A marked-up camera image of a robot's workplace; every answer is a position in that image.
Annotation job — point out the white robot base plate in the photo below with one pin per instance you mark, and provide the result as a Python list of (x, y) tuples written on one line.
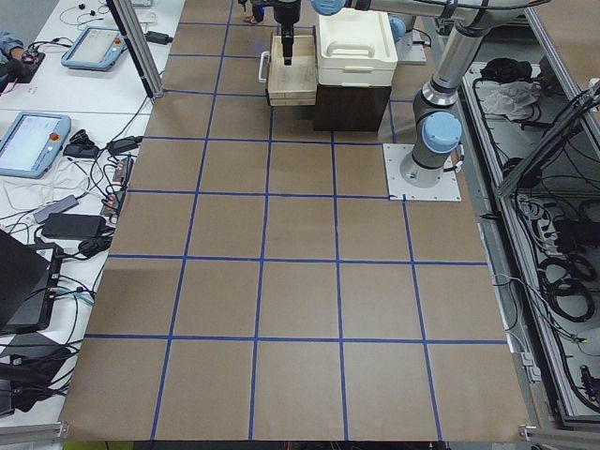
[(407, 181)]

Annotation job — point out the dark brown cabinet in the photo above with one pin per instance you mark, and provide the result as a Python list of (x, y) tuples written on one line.
[(350, 108)]

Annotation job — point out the grey usb hub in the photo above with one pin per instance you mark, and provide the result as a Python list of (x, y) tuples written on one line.
[(57, 207)]

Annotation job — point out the white plastic box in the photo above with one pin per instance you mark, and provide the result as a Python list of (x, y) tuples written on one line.
[(355, 48)]

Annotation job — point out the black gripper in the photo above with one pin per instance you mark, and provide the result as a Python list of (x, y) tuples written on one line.
[(287, 13)]

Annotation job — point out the upper teach pendant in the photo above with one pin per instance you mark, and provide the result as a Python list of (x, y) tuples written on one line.
[(96, 49)]

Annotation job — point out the lower teach pendant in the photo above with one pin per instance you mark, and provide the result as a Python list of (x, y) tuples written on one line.
[(32, 143)]

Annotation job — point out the black power adapter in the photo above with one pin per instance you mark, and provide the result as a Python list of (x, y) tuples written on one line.
[(72, 227)]

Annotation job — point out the black laptop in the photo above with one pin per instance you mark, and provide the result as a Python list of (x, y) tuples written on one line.
[(29, 273)]

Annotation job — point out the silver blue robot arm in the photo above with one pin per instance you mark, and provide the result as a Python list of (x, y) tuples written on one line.
[(472, 22)]

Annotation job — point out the teach pendant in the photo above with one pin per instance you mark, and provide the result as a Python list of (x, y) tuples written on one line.
[(32, 143), (96, 49)]

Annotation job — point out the aluminium frame post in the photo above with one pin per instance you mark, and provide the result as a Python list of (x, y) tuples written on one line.
[(127, 22)]

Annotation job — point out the light wooden drawer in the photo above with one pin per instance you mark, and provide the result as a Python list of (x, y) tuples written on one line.
[(296, 84)]

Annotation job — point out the crumpled white cloth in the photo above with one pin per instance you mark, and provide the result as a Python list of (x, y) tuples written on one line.
[(514, 100)]

